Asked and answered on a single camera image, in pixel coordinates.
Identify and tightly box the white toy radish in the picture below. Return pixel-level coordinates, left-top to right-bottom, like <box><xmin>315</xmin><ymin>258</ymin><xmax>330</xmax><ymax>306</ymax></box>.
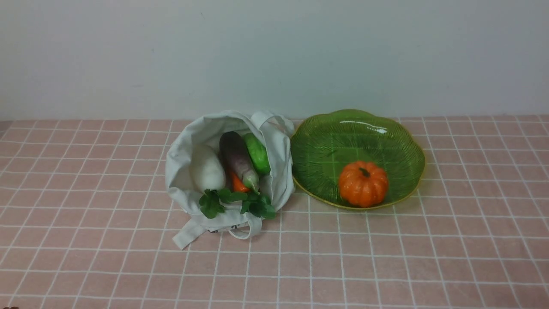
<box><xmin>190</xmin><ymin>145</ymin><xmax>231</xmax><ymax>219</ymax></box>

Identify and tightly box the white cloth bag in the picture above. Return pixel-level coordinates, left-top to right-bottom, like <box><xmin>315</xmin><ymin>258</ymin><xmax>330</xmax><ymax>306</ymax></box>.
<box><xmin>165</xmin><ymin>111</ymin><xmax>296</xmax><ymax>250</ymax></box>

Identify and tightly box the green toy cucumber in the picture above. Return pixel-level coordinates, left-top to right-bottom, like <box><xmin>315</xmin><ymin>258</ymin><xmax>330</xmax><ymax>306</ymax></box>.
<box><xmin>242</xmin><ymin>133</ymin><xmax>271</xmax><ymax>176</ymax></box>

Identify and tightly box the purple toy eggplant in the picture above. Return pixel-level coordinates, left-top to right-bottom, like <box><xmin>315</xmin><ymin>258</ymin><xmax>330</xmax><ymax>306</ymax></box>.
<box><xmin>219</xmin><ymin>131</ymin><xmax>259</xmax><ymax>193</ymax></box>

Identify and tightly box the green glass leaf plate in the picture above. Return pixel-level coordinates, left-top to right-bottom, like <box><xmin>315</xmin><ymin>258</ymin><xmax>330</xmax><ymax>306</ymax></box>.
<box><xmin>290</xmin><ymin>109</ymin><xmax>427</xmax><ymax>211</ymax></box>

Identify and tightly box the orange toy carrot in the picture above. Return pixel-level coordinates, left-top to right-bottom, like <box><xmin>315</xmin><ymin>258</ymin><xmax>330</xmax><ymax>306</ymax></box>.
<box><xmin>228</xmin><ymin>170</ymin><xmax>276</xmax><ymax>219</ymax></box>

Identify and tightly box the orange toy pumpkin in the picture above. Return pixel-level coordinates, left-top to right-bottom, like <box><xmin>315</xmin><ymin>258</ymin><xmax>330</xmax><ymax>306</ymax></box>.
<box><xmin>338</xmin><ymin>161</ymin><xmax>389</xmax><ymax>208</ymax></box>

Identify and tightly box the pink checkered tablecloth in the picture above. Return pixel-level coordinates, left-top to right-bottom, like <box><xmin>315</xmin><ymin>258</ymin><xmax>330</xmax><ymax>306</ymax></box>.
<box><xmin>0</xmin><ymin>115</ymin><xmax>549</xmax><ymax>309</ymax></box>

